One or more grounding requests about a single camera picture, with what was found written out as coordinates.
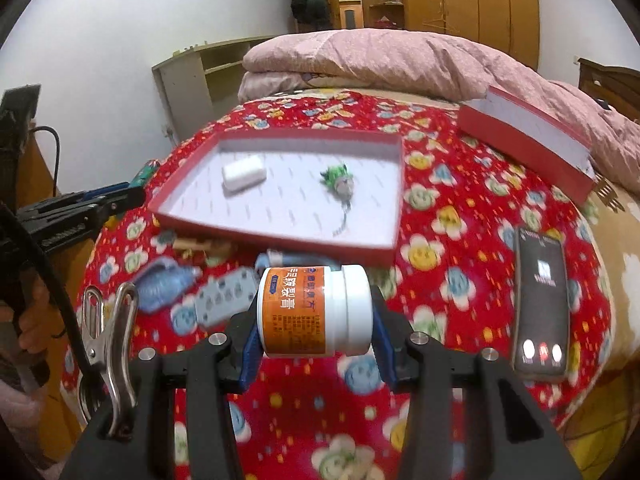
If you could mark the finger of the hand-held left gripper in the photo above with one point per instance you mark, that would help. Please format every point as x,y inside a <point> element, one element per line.
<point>115,205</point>
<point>117,190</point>

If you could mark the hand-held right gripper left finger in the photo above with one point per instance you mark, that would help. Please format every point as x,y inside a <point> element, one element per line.
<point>248,360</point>

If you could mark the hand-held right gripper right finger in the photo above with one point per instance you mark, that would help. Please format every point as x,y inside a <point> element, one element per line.
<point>384,350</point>

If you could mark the green lighter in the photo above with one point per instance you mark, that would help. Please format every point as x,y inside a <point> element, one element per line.
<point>146,172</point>

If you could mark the grey power adapter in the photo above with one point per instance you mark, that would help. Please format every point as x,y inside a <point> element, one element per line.
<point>225,295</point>

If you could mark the white jar with orange label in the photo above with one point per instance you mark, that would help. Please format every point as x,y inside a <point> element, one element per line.
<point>310,310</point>

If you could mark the clear blue plastic item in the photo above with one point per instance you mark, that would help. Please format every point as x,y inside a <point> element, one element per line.
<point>160,285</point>

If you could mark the shallow red box tray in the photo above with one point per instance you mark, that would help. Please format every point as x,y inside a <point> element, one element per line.
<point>290,210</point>

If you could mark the person's left hand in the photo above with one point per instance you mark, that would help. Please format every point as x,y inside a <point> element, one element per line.
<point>32,332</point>

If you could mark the wooden cabinet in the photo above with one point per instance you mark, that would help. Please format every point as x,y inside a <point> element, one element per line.
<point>37,175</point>

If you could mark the gold wooden puzzle piece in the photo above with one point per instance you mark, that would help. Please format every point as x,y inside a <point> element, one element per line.
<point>200,248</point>

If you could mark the red smiley flower blanket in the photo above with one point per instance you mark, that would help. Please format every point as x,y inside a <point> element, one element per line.
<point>450,280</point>

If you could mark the blue grey curved plastic piece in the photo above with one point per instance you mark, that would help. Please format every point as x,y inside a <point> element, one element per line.
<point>275,260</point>

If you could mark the beige open shelf unit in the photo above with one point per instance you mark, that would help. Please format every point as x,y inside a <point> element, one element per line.
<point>180,90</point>

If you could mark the white rectangular case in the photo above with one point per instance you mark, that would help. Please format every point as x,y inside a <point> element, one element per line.
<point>243,174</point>

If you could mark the metal spring clip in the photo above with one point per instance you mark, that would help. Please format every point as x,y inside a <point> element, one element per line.
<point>117,360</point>

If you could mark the dark remote control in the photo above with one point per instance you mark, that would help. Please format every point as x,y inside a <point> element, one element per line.
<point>542,310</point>

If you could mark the red box lid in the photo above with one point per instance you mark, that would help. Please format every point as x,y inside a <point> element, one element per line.
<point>510,135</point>

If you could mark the yellow bed sheet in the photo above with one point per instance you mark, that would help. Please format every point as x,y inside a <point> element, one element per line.
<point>625,285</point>

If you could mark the pink quilt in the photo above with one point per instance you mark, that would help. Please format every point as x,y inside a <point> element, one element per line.
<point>400,65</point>

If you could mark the dark wooden headboard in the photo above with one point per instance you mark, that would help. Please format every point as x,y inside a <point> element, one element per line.
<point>610,85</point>

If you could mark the wooden wardrobe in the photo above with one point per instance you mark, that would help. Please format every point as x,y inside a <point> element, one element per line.
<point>465,0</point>

